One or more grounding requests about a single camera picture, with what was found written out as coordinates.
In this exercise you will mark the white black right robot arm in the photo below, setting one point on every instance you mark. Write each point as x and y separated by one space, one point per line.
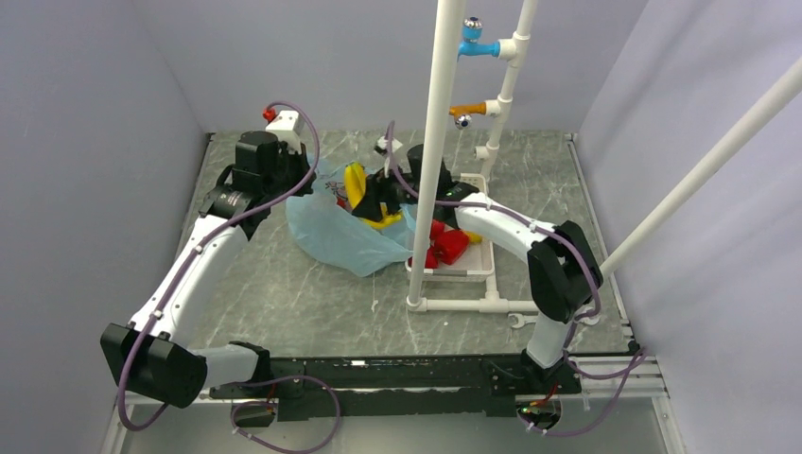
563 273

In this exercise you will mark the aluminium extrusion rail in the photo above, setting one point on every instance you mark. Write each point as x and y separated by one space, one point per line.
601 377

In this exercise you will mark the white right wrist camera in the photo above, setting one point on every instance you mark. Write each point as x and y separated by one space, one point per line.
387 147

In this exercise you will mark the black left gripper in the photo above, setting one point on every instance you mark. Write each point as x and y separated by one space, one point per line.
299 160

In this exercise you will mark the red fake bell pepper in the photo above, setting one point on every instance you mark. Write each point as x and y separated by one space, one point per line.
450 246

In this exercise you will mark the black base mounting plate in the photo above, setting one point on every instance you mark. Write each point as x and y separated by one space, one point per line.
492 385

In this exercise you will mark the blue printed plastic bag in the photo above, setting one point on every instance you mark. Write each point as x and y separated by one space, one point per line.
331 235

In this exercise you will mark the red fake tomato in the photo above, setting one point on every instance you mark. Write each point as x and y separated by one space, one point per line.
431 260

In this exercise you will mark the white diagonal pipe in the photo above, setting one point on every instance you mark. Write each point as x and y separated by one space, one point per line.
756 118

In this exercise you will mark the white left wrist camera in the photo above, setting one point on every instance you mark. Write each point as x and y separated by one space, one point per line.
288 127

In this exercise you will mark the red fake fruit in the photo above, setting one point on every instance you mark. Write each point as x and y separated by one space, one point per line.
436 229

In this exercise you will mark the silver open-end wrench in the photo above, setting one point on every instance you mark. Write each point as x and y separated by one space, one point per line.
520 321

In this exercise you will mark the white perforated plastic basket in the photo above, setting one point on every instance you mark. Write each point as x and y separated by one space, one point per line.
476 263

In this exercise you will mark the blue plastic faucet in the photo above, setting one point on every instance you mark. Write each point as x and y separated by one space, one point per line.
471 46

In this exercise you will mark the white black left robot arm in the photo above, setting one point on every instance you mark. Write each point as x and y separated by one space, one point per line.
149 355

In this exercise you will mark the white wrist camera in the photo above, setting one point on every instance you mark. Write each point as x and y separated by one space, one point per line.
387 147
288 127

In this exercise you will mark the orange plastic faucet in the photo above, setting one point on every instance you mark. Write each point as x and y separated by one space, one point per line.
462 115

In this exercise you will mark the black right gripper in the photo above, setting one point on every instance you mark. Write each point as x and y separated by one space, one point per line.
377 190

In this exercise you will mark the white pvc pipe rack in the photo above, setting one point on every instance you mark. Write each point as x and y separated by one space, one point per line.
447 33

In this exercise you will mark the yellow fake banana bunch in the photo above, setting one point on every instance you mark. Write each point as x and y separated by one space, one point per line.
347 176

